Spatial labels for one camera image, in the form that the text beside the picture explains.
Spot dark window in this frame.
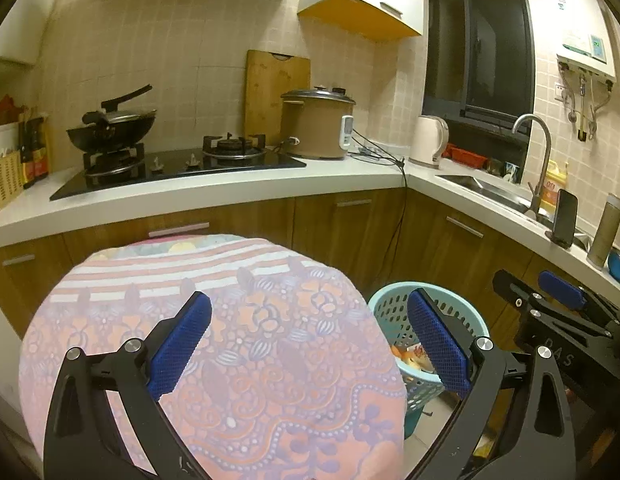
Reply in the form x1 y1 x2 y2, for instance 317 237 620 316
422 0 536 137

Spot water heater pipes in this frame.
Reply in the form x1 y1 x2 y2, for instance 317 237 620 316
560 62 616 142

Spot black wok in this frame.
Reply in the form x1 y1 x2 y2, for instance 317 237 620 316
66 84 158 154

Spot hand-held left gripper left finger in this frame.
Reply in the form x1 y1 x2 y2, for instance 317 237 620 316
42 290 213 480

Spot dark sauce bottle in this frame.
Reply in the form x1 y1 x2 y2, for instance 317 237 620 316
19 112 37 190
33 115 51 181

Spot yellow detergent bottle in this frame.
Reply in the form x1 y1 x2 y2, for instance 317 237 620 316
540 160 569 211

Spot red box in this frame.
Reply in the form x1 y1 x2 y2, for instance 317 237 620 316
446 144 490 170

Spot steel sink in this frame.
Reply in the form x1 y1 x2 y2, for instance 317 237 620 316
435 174 588 242

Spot light blue plastic basket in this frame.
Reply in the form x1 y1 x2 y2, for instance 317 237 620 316
367 281 491 438

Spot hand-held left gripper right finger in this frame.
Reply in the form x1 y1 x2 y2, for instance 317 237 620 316
405 287 576 480

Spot white water heater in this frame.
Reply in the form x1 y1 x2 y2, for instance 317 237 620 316
537 0 617 81

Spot wooden cutting board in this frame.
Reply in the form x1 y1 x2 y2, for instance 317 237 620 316
245 49 312 147

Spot black gas stove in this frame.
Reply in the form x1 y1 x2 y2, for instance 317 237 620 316
50 132 308 202

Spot steel faucet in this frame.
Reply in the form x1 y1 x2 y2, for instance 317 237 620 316
512 114 553 213

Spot white electric kettle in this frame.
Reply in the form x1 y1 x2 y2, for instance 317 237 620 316
409 115 450 170

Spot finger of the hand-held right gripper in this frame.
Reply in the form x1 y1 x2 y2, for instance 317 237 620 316
537 270 620 327
492 269 615 342

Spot wooden cabinet door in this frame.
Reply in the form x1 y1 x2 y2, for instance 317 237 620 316
0 247 73 341
292 189 406 292
405 190 536 311
62 209 296 271

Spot wicker basket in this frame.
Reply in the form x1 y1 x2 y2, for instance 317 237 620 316
0 152 25 212

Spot black smartphone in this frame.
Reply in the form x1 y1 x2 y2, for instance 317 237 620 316
546 189 580 250

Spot black power cable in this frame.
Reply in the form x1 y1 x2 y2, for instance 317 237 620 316
350 130 408 286

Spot beige rice cooker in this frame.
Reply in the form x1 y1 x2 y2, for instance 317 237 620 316
280 86 357 161

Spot tall beige bottle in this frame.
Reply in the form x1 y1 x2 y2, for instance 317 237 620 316
587 192 620 268

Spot pink patterned tablecloth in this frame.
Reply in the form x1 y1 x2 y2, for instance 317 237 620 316
17 234 408 480

